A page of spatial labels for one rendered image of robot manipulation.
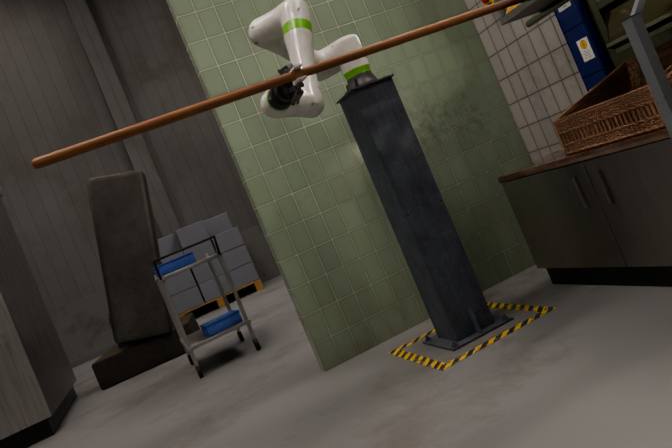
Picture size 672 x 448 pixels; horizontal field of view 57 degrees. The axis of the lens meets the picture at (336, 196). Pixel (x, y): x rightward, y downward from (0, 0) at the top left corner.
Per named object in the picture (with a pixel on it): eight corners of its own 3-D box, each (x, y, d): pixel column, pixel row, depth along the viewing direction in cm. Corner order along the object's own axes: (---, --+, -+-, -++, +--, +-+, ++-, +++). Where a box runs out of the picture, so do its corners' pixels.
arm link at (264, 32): (313, 66, 301) (239, 20, 257) (341, 50, 293) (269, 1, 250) (318, 89, 297) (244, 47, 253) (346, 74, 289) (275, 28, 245)
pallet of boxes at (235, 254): (254, 287, 986) (224, 214, 986) (264, 288, 902) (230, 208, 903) (178, 321, 947) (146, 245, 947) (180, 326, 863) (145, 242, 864)
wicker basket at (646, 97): (649, 118, 273) (625, 60, 273) (768, 80, 219) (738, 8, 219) (563, 157, 259) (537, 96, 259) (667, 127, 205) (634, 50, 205)
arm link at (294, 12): (289, 16, 259) (270, 1, 250) (313, 1, 253) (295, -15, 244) (294, 51, 252) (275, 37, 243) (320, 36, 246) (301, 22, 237)
